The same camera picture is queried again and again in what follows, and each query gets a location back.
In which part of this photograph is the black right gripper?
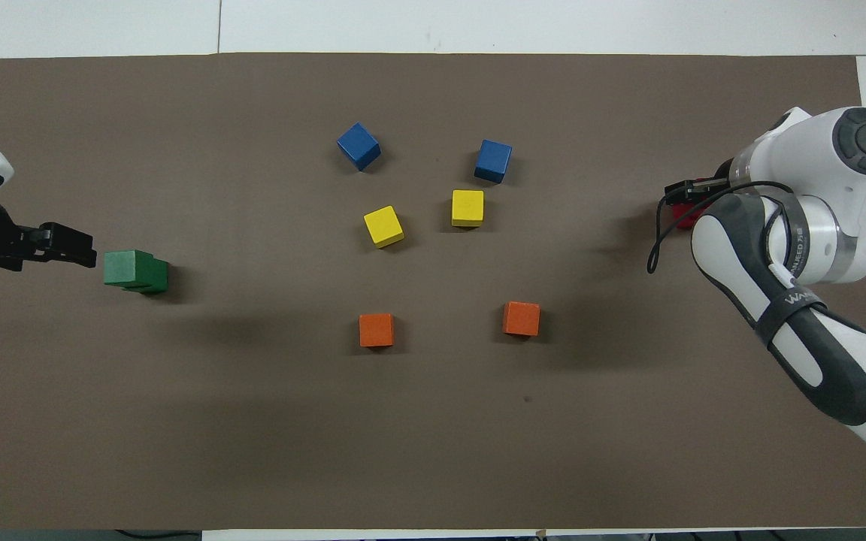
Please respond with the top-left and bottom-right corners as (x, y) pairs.
(664, 159), (739, 206)

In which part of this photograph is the red wooden cube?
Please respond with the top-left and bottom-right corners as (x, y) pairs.
(671, 199), (702, 230)

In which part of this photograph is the green wooden cube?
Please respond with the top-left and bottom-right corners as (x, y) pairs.
(104, 249), (156, 289)
(123, 259), (170, 295)

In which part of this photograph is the blue wooden cube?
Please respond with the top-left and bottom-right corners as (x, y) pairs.
(337, 122), (382, 172)
(474, 139), (513, 185)

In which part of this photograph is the orange wooden cube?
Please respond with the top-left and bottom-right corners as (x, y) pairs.
(502, 301), (541, 338)
(359, 313), (396, 349)

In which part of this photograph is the yellow wooden cube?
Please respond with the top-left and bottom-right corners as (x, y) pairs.
(451, 189), (486, 228)
(363, 205), (406, 249)

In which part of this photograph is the brown table mat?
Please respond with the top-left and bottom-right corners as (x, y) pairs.
(0, 53), (866, 530)

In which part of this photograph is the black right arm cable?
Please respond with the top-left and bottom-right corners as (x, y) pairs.
(646, 180), (806, 290)

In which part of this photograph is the thin black floor cable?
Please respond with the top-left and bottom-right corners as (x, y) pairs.
(114, 528), (204, 540)

